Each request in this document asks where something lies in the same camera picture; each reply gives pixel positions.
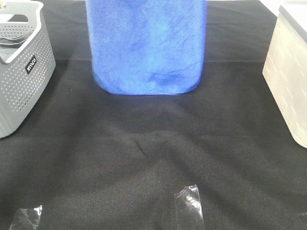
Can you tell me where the clear tape strip left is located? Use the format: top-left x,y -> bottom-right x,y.
9,205 -> 43,230

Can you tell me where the clear tape strip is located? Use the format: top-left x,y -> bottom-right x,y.
174,184 -> 204,230
9,205 -> 43,230

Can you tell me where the clear tape strip centre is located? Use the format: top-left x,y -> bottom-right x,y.
174,184 -> 204,230

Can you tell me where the white plastic storage basket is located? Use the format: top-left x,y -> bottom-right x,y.
262,0 -> 307,147

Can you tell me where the grey folded cloth in basket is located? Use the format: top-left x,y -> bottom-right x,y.
0,14 -> 33,64

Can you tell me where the grey perforated plastic basket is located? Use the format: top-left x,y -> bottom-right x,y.
0,0 -> 56,138

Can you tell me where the blue microfibre towel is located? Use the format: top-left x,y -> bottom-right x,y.
85,0 -> 207,95

